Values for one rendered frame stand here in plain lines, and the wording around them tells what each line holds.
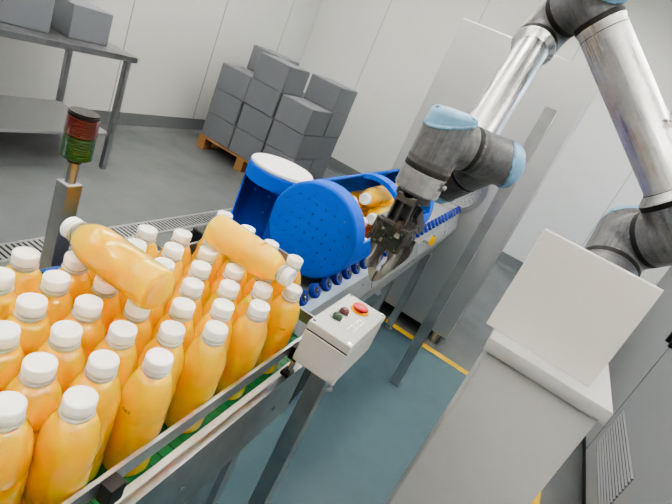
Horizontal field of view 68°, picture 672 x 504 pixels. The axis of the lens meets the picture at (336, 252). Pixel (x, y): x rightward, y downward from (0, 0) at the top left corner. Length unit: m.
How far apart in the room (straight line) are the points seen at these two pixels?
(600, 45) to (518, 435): 0.97
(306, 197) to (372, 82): 5.56
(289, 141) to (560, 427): 4.12
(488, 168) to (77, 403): 0.76
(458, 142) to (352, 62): 6.18
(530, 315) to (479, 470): 0.45
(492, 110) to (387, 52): 5.72
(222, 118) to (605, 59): 4.56
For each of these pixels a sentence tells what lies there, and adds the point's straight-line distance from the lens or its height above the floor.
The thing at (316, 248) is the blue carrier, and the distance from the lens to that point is 1.43.
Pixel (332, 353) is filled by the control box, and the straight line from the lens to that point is 0.99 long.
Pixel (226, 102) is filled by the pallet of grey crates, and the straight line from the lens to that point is 5.51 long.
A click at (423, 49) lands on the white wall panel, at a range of 6.75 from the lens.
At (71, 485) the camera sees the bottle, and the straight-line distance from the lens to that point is 0.75.
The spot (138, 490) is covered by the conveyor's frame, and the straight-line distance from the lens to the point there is 0.88.
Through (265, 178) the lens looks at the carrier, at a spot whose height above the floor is 1.00.
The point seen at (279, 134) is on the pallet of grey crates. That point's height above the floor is 0.56.
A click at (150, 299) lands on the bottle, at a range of 0.82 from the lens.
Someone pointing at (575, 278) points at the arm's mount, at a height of 1.32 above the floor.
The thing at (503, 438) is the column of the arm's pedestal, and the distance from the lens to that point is 1.45.
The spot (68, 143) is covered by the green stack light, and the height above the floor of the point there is 1.19.
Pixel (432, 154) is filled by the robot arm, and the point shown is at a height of 1.48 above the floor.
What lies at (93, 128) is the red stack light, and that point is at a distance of 1.16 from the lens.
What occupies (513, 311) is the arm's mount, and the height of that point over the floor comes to 1.17.
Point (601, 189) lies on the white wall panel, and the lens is 6.36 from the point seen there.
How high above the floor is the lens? 1.59
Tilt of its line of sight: 21 degrees down
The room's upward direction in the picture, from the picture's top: 25 degrees clockwise
